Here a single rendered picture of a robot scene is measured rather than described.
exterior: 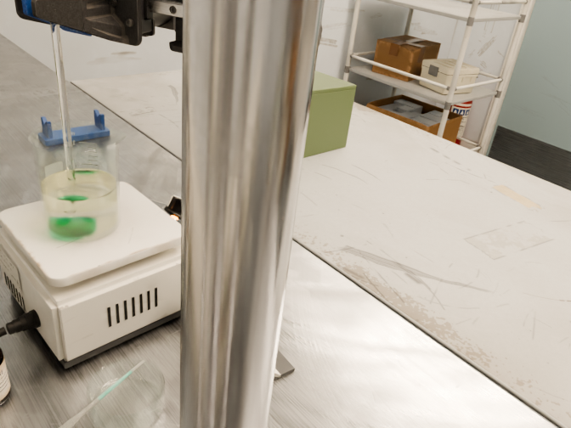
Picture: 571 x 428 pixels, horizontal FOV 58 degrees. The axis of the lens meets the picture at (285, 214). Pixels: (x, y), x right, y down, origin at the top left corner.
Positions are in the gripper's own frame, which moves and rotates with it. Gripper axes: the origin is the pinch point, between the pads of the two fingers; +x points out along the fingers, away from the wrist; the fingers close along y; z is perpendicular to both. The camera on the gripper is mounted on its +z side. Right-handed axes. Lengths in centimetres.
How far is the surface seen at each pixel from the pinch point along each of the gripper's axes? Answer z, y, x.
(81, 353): -24.6, 5.5, 8.0
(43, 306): -20.4, 2.9, 8.6
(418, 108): -76, 5, -253
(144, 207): -17.3, 3.7, -3.2
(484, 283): -26.0, 35.5, -21.3
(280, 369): -25.6, 19.9, 1.3
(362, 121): -26, 10, -65
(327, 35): -42, -45, -227
